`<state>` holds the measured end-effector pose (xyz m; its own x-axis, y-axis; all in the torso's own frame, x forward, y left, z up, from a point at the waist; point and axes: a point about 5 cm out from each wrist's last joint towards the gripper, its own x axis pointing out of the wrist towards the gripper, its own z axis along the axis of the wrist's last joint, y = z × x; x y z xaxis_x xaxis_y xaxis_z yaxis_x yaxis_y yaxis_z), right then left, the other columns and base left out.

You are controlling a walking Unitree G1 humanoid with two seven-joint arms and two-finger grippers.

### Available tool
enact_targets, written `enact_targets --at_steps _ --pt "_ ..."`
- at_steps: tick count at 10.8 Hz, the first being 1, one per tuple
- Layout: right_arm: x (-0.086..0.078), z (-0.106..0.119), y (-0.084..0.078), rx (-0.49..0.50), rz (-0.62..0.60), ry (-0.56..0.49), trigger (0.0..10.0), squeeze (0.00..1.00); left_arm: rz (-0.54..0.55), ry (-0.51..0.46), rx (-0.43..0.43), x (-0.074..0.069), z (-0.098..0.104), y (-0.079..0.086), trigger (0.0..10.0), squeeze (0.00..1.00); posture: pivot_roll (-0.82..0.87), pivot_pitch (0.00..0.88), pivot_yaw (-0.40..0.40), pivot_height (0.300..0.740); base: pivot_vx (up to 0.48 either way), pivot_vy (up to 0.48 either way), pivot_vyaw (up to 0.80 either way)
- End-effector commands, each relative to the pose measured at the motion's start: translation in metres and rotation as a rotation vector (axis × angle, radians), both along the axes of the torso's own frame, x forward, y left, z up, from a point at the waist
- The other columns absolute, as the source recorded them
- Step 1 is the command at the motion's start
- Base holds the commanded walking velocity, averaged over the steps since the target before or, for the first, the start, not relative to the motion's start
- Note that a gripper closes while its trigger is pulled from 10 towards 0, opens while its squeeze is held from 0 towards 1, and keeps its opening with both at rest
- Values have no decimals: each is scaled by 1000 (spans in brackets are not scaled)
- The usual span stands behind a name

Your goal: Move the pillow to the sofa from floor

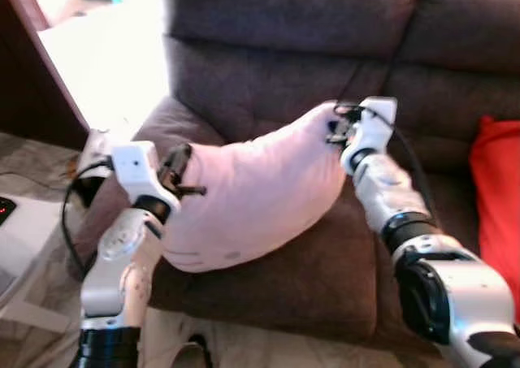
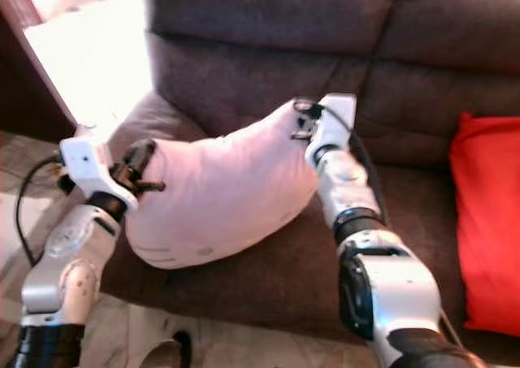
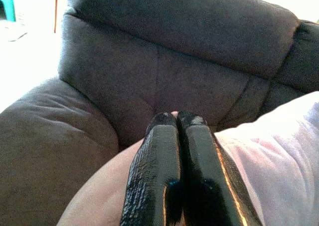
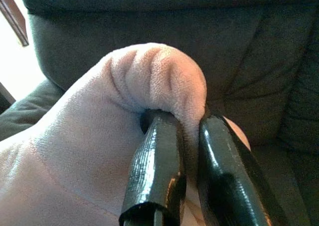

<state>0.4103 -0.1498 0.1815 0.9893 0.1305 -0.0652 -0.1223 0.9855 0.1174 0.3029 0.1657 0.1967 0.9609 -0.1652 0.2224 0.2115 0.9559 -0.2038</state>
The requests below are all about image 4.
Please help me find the pink plush pillow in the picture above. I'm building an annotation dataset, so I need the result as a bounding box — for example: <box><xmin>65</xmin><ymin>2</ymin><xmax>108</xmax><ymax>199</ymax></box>
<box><xmin>0</xmin><ymin>42</ymin><xmax>251</xmax><ymax>226</ymax></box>

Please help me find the dark brown wooden door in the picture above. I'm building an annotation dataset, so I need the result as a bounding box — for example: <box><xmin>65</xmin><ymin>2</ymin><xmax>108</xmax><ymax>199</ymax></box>
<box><xmin>0</xmin><ymin>0</ymin><xmax>29</xmax><ymax>47</ymax></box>

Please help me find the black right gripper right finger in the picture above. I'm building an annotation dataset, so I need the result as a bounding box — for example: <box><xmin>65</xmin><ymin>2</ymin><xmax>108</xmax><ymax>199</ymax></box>
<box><xmin>197</xmin><ymin>113</ymin><xmax>278</xmax><ymax>226</ymax></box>

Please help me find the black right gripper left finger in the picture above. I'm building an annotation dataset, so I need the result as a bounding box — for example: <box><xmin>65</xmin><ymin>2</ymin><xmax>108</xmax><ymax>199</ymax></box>
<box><xmin>118</xmin><ymin>109</ymin><xmax>188</xmax><ymax>226</ymax></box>

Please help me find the grey-brown fabric sofa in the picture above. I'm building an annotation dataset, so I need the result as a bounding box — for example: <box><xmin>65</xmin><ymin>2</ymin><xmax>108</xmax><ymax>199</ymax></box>
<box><xmin>0</xmin><ymin>0</ymin><xmax>319</xmax><ymax>226</ymax></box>

